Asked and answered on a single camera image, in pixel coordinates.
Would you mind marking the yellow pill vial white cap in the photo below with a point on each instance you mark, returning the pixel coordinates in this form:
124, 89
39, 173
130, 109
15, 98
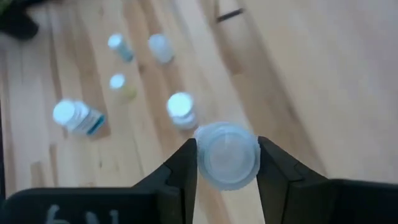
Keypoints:
118, 83

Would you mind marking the translucent white pill vial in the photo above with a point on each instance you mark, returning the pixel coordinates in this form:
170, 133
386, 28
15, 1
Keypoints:
160, 48
228, 155

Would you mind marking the artificial green potted plant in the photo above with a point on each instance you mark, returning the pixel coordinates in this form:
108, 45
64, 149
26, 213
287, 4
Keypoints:
15, 21

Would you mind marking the large white labelled medicine bottle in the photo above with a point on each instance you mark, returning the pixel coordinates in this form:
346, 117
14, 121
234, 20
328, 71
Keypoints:
181, 107
74, 115

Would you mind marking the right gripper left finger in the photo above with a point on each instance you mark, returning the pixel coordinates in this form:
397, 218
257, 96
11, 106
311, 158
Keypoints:
93, 205

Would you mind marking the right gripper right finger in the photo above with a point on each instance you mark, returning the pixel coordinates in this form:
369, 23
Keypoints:
311, 202

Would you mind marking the blue pill vial white cap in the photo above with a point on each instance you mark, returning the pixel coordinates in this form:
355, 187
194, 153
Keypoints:
119, 46

